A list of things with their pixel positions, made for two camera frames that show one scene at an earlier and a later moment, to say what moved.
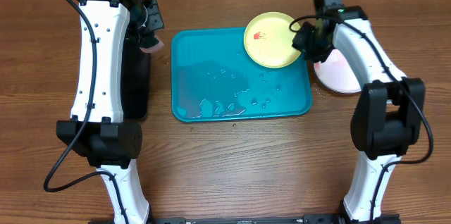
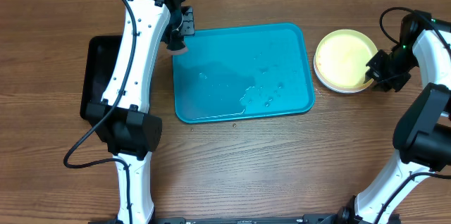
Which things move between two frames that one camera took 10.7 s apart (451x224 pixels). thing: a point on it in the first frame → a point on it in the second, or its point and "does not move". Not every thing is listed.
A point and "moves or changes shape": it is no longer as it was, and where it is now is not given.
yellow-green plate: [268, 39] → [341, 59]
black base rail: [254, 218] does not move
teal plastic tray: [215, 78] does not move
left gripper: [156, 24] → [189, 29]
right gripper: [299, 44] → [383, 83]
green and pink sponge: [150, 44] moves or changes shape
